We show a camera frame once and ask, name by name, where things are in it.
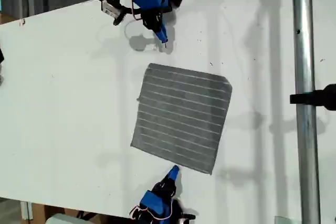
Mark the grey striped towel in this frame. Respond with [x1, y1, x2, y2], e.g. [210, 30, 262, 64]
[130, 62, 233, 175]

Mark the white plastic object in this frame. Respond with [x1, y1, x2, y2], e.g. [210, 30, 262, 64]
[45, 212, 80, 224]

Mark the brown cardboard box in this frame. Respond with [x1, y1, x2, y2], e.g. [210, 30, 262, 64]
[30, 202, 112, 224]

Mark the white table leg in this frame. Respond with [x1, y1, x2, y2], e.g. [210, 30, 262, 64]
[20, 201, 34, 220]

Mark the short black camera stalk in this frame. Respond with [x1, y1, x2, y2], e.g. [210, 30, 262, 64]
[125, 6, 144, 17]

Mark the black white-labelled camera box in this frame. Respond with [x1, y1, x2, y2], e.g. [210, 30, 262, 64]
[180, 211, 196, 224]
[101, 0, 132, 27]

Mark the steel post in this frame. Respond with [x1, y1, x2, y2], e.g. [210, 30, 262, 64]
[291, 0, 322, 224]

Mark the black post clamp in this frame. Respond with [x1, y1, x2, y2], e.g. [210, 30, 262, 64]
[289, 83, 336, 111]

